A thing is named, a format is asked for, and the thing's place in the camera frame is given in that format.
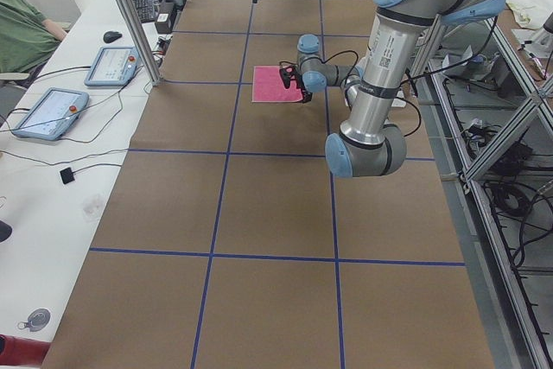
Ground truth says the person in green shirt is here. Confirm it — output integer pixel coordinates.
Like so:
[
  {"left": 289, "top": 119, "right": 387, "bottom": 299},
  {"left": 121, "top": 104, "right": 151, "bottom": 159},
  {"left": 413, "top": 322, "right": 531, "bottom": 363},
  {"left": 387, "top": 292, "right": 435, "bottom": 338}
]
[{"left": 1, "top": 0, "right": 67, "bottom": 73}]

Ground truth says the pink and grey towel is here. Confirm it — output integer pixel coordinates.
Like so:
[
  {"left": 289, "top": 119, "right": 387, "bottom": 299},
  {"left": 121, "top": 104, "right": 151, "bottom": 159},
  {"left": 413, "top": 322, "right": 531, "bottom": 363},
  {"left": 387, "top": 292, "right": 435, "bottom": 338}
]
[{"left": 251, "top": 66, "right": 302, "bottom": 103}]

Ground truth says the black keyboard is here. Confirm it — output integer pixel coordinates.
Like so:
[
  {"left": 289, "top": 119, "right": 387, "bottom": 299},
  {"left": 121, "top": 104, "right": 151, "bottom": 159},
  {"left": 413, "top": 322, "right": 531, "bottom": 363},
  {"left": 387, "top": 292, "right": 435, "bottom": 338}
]
[{"left": 131, "top": 0, "right": 156, "bottom": 23}]

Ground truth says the round metal tape measure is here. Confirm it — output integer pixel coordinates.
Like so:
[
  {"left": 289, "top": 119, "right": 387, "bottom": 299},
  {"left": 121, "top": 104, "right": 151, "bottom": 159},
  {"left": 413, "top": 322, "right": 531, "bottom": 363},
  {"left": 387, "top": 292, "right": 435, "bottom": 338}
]
[{"left": 16, "top": 308, "right": 51, "bottom": 333}]

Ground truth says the black computer mouse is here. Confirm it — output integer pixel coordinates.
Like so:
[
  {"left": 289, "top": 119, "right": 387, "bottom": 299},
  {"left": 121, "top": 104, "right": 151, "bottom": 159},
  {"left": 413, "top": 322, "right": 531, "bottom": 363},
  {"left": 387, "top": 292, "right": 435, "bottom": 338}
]
[{"left": 103, "top": 30, "right": 122, "bottom": 44}]

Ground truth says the aluminium frame post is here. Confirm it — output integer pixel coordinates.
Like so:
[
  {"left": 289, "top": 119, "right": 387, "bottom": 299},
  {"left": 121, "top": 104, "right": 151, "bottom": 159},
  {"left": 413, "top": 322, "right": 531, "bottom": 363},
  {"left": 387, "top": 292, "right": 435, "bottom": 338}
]
[{"left": 115, "top": 0, "right": 162, "bottom": 86}]

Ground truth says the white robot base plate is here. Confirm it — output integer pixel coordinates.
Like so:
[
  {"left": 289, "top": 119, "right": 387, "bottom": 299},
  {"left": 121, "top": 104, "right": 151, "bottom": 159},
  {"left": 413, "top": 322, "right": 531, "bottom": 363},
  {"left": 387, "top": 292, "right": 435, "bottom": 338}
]
[{"left": 341, "top": 76, "right": 406, "bottom": 109}]

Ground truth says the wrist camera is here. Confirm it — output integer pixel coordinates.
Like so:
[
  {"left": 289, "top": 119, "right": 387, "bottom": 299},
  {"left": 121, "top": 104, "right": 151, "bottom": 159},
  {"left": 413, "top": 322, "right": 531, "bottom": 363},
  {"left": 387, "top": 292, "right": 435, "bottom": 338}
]
[{"left": 279, "top": 65, "right": 296, "bottom": 89}]

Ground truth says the black box with label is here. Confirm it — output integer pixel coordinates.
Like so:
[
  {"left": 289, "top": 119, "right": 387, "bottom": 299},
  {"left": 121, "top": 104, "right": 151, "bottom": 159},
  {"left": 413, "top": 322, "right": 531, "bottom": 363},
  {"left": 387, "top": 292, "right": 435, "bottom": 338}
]
[{"left": 155, "top": 1, "right": 178, "bottom": 35}]

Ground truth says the far blue teach pendant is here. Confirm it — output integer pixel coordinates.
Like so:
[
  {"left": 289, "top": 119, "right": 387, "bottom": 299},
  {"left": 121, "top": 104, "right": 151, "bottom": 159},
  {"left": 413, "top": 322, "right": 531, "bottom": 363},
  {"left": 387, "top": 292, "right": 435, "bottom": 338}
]
[{"left": 84, "top": 47, "right": 140, "bottom": 87}]

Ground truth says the small black square device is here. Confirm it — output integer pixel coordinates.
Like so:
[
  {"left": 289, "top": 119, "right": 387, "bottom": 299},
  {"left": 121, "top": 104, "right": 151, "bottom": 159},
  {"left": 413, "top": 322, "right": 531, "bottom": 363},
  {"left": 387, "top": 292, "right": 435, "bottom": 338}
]
[{"left": 60, "top": 167, "right": 75, "bottom": 185}]

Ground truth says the red object at edge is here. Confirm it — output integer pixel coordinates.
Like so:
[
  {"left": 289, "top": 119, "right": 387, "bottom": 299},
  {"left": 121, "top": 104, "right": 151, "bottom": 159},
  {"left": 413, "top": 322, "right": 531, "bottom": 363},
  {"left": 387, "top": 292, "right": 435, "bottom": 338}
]
[{"left": 0, "top": 334, "right": 51, "bottom": 367}]

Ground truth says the aluminium frame rack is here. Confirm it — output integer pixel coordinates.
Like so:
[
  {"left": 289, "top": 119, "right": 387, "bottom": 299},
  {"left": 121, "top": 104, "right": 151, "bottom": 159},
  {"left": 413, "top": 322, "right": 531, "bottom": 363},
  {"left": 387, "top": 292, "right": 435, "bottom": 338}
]
[{"left": 420, "top": 11, "right": 552, "bottom": 368}]

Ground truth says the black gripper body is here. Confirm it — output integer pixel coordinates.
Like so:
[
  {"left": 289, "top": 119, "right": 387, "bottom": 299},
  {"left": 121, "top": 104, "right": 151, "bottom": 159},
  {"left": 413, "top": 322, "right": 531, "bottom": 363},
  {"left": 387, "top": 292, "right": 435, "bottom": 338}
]
[{"left": 289, "top": 67, "right": 304, "bottom": 93}]

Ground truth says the blue teach pendant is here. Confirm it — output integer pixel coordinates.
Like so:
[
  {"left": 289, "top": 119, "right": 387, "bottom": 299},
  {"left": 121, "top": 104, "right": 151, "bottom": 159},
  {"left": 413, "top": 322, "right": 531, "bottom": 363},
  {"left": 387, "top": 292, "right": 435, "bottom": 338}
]
[
  {"left": 84, "top": 47, "right": 140, "bottom": 87},
  {"left": 12, "top": 87, "right": 89, "bottom": 141}
]

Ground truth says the near blue teach pendant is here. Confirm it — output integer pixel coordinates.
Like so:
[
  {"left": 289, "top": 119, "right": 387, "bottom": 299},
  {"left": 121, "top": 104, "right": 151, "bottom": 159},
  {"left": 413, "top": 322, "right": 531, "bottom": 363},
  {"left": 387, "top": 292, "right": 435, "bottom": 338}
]
[{"left": 12, "top": 87, "right": 89, "bottom": 141}]

